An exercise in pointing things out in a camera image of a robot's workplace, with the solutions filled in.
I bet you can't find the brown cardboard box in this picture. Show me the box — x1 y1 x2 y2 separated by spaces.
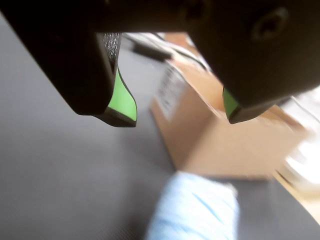
149 32 313 181

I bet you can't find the black power adapter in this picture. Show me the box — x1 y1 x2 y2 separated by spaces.
133 40 174 61

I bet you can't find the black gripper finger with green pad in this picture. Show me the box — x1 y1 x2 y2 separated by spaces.
184 0 320 125
0 0 138 129

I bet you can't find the thin black cable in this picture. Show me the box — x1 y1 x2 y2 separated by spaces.
172 47 210 71

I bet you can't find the light blue cloth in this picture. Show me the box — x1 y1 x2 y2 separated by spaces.
144 171 241 240

